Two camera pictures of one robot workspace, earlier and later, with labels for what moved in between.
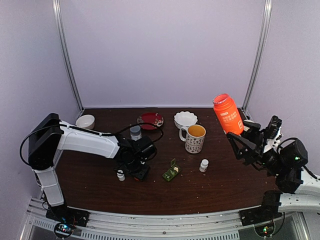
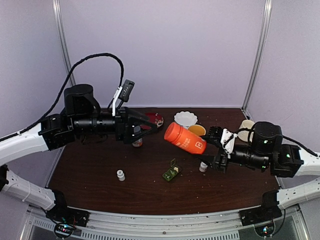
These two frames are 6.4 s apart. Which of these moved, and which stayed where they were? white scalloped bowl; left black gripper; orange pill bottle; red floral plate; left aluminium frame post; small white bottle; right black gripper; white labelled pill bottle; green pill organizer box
Moved: left black gripper; right black gripper; orange pill bottle
Stayed: green pill organizer box; left aluminium frame post; white scalloped bowl; white labelled pill bottle; red floral plate; small white bottle
